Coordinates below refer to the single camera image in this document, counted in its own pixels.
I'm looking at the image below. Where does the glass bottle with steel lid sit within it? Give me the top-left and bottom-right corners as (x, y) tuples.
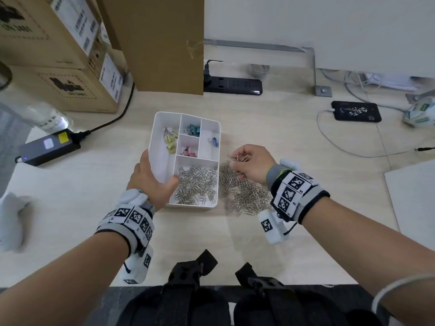
(0, 61), (74, 134)

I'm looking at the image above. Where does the black power adapter brick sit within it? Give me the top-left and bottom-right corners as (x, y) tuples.
(15, 129), (82, 167)

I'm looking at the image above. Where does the person's right hand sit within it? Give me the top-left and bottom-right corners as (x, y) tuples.
(229, 144), (276, 186)

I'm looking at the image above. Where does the black power plug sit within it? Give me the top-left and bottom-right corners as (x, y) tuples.
(203, 60), (223, 86)

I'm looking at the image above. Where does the gray wrist marker band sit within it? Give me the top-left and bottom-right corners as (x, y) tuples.
(266, 164), (330, 225)
(95, 200), (155, 258)

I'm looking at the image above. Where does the white flat board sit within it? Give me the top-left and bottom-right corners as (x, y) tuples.
(384, 159), (435, 252)

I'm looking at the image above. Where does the black power strip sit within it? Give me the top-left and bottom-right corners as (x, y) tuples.
(203, 75), (263, 96)

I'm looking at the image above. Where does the pile of silver paper clips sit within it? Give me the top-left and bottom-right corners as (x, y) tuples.
(175, 154), (272, 217)

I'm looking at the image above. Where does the clear tape roll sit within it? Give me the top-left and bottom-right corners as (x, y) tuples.
(250, 63), (270, 78)

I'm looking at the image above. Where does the flat brown cardboard sheet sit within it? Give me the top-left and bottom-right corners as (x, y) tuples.
(95, 0), (205, 96)

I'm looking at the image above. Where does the person's right forearm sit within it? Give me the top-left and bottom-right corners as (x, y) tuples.
(302, 197), (435, 326)

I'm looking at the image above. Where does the person's left hand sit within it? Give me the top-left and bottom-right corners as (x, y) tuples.
(126, 149), (180, 212)

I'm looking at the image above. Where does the white charging cable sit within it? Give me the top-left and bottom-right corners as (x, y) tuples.
(316, 109), (421, 158)

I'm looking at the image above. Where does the black smartphone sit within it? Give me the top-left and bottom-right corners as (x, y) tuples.
(331, 101), (382, 123)

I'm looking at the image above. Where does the white desk divider panel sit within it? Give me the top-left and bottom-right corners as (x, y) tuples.
(203, 0), (435, 78)

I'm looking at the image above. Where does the gray right wrist marker band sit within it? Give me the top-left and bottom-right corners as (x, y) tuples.
(266, 164), (330, 225)

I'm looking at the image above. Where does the black chest harness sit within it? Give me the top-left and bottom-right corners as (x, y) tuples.
(117, 249), (385, 326)

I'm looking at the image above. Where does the white compartment organizer tray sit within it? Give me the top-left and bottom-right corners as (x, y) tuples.
(148, 111), (222, 209)

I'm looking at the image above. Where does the white curved plastic device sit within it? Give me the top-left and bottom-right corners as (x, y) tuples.
(0, 192), (31, 254)

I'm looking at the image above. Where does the bundle of white cables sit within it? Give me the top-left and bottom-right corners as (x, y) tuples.
(321, 69), (419, 109)

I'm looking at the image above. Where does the white cord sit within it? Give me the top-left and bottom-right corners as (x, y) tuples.
(371, 273), (435, 316)

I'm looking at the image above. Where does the black adapter cable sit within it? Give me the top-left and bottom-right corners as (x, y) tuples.
(73, 81), (135, 143)

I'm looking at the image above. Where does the white right wrist camera block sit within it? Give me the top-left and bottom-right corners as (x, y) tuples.
(257, 208), (290, 245)

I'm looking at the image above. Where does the white wrist camera block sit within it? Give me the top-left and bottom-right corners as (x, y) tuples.
(119, 246), (154, 285)
(257, 208), (290, 245)

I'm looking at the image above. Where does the gray left wrist marker band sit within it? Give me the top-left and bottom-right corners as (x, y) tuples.
(95, 200), (155, 258)

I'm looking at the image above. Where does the white left wrist camera block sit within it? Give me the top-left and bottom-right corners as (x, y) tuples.
(119, 246), (154, 285)

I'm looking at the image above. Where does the green and white packet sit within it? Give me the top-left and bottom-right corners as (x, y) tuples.
(402, 97), (435, 128)

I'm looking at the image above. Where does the white left wrist pod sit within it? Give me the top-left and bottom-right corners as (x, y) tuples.
(117, 189), (149, 207)

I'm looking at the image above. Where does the gray metal divider bracket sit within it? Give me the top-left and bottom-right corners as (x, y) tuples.
(203, 38), (333, 98)
(405, 90), (435, 104)

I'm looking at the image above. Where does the bunch of yellow binder clips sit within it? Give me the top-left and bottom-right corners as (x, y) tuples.
(164, 128), (179, 154)

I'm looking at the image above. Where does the person's left forearm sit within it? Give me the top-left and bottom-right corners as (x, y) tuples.
(0, 231), (131, 326)

